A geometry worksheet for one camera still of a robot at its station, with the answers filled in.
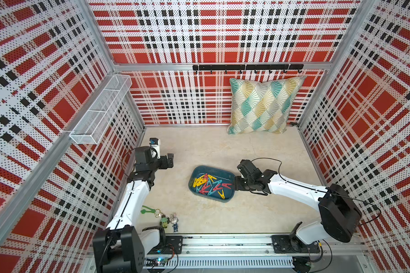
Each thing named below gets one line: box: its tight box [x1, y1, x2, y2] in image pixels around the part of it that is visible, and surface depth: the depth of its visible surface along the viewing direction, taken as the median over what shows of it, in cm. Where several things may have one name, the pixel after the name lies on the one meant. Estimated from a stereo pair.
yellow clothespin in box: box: [192, 174, 208, 188], surface depth 94 cm
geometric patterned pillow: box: [227, 75, 307, 135], surface depth 95 cm
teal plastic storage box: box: [188, 164, 236, 203], surface depth 92 cm
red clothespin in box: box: [198, 182, 211, 195], surface depth 92 cm
